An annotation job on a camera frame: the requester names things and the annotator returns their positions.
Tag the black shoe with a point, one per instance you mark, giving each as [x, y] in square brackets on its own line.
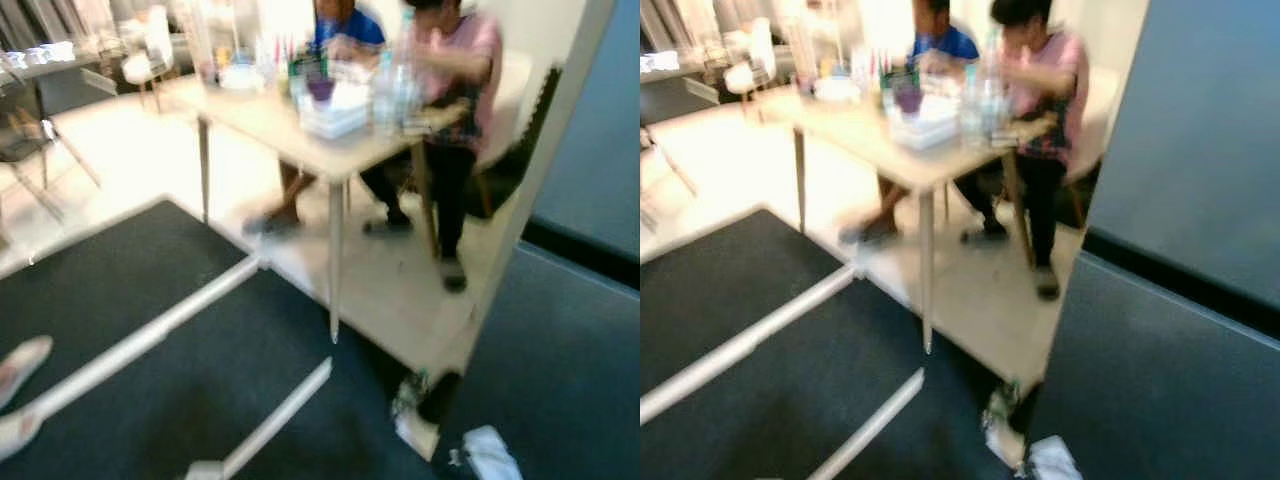
[1030, 410]
[442, 398]

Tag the tall clear water bottle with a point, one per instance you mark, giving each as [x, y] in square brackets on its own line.
[993, 90]
[406, 85]

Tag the short clear water bottle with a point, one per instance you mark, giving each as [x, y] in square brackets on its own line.
[972, 105]
[383, 95]

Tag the light wooden dining table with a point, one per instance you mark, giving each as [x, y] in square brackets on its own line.
[270, 125]
[870, 135]

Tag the long white floor strip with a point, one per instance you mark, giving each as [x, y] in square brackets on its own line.
[750, 345]
[150, 335]

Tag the person in pink shirt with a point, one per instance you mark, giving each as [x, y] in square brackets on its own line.
[1060, 60]
[460, 45]

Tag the dark grey floor mat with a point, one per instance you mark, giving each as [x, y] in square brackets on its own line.
[740, 290]
[120, 270]

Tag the small white chair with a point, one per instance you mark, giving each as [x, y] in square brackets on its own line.
[140, 62]
[742, 75]

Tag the grey fridge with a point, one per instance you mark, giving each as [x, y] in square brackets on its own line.
[1180, 380]
[580, 380]

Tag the short white floor strip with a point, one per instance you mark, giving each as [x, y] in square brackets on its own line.
[870, 425]
[280, 415]

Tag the person in blue shirt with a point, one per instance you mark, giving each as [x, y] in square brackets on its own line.
[945, 45]
[345, 28]

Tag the pale pink slipper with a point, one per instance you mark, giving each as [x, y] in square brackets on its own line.
[22, 365]
[15, 432]

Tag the white robot foot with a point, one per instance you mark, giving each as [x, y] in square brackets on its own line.
[490, 455]
[1055, 460]

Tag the white chair with wooden legs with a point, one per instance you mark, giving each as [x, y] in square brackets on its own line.
[510, 100]

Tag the dark chair with thin legs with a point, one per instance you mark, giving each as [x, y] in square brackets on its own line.
[25, 140]

